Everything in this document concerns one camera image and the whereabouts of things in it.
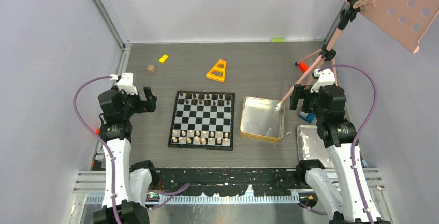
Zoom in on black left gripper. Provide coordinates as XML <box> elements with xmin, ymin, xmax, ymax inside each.
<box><xmin>113</xmin><ymin>86</ymin><xmax>156</xmax><ymax>118</ymax></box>

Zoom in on gold tin box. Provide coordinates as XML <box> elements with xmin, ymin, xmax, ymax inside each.
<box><xmin>240</xmin><ymin>96</ymin><xmax>285</xmax><ymax>143</ymax></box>

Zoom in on black white chess board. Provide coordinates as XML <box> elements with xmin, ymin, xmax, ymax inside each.
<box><xmin>168</xmin><ymin>90</ymin><xmax>235</xmax><ymax>151</ymax></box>

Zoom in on orange triangular plastic frame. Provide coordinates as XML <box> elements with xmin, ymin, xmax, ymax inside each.
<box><xmin>206</xmin><ymin>59</ymin><xmax>226</xmax><ymax>83</ymax></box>

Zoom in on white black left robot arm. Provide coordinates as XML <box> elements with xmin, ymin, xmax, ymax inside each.
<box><xmin>93</xmin><ymin>86</ymin><xmax>159</xmax><ymax>223</ymax></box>

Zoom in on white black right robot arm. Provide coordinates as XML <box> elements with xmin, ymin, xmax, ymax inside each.
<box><xmin>290</xmin><ymin>84</ymin><xmax>386</xmax><ymax>223</ymax></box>

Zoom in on blue box of bits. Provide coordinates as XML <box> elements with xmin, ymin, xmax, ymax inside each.
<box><xmin>298</xmin><ymin>112</ymin><xmax>315</xmax><ymax>123</ymax></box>

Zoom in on red block near stand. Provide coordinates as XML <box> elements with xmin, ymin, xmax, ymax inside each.
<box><xmin>298</xmin><ymin>62</ymin><xmax>309</xmax><ymax>73</ymax></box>

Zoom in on small wooden cube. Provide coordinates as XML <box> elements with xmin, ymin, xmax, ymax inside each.
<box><xmin>147</xmin><ymin>65</ymin><xmax>156</xmax><ymax>73</ymax></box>

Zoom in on yellow rectangular block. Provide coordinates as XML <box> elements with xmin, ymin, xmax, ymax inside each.
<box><xmin>159</xmin><ymin>54</ymin><xmax>169</xmax><ymax>64</ymax></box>

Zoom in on silver tin lid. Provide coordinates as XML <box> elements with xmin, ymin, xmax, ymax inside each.
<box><xmin>296</xmin><ymin>125</ymin><xmax>334</xmax><ymax>168</ymax></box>

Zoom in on pink music stand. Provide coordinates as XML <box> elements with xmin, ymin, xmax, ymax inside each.
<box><xmin>296</xmin><ymin>0</ymin><xmax>438</xmax><ymax>84</ymax></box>

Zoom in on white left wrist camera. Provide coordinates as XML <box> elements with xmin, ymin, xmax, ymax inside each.
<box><xmin>110</xmin><ymin>73</ymin><xmax>138</xmax><ymax>95</ymax></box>

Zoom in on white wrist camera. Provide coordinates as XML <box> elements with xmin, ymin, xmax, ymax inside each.
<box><xmin>310</xmin><ymin>69</ymin><xmax>335</xmax><ymax>93</ymax></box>
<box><xmin>110</xmin><ymin>73</ymin><xmax>138</xmax><ymax>95</ymax></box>

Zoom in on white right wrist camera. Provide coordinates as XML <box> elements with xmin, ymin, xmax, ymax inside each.
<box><xmin>310</xmin><ymin>69</ymin><xmax>335</xmax><ymax>93</ymax></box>

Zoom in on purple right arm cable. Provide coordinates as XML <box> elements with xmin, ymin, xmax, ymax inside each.
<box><xmin>298</xmin><ymin>64</ymin><xmax>378</xmax><ymax>224</ymax></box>

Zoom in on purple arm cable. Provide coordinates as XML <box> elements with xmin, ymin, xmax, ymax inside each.
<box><xmin>73</xmin><ymin>75</ymin><xmax>191</xmax><ymax>224</ymax></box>
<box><xmin>298</xmin><ymin>64</ymin><xmax>378</xmax><ymax>224</ymax></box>

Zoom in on green block at wall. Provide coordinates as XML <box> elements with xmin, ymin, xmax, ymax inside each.
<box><xmin>271</xmin><ymin>38</ymin><xmax>285</xmax><ymax>42</ymax></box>

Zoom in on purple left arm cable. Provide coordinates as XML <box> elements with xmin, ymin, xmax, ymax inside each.
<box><xmin>73</xmin><ymin>75</ymin><xmax>191</xmax><ymax>224</ymax></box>

